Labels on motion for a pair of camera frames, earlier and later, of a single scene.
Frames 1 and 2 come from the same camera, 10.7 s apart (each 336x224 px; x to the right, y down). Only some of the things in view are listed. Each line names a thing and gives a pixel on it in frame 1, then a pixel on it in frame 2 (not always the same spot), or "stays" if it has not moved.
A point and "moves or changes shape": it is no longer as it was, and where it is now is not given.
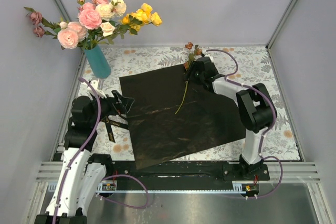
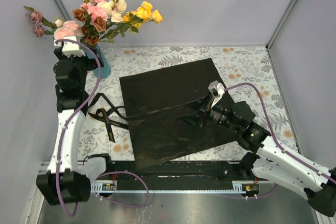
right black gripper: x=193 y=67 -> x=205 y=106
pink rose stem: x=88 y=17 moves or changes shape
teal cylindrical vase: x=100 y=65 stays
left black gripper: x=123 y=104 -> x=93 y=64
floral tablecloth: x=243 y=65 stays
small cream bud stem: x=107 y=29 -> x=116 y=17
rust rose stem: x=193 y=52 -> x=93 y=27
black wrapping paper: x=170 y=116 stays
